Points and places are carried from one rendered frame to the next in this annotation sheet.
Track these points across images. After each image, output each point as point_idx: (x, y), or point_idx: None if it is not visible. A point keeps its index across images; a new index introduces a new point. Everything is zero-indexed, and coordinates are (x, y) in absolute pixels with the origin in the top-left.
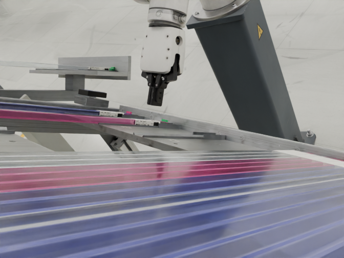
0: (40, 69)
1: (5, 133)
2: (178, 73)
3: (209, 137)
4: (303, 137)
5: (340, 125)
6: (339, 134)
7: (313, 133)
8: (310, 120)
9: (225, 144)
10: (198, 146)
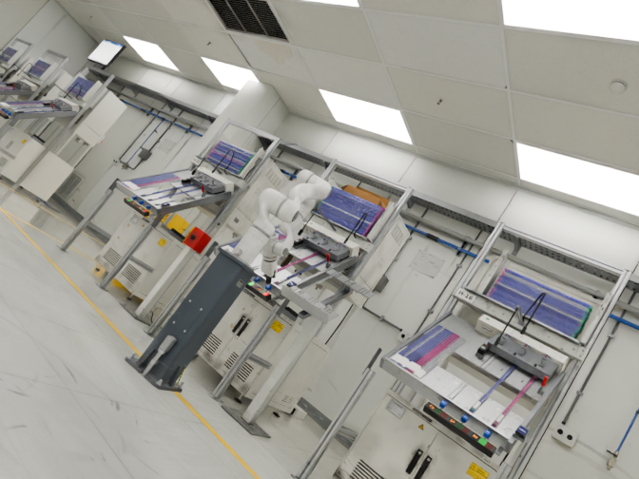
0: (331, 311)
1: (291, 252)
2: (261, 271)
3: (254, 267)
4: (134, 361)
5: (106, 347)
6: (111, 348)
7: (128, 356)
8: (117, 360)
9: (251, 264)
10: (260, 258)
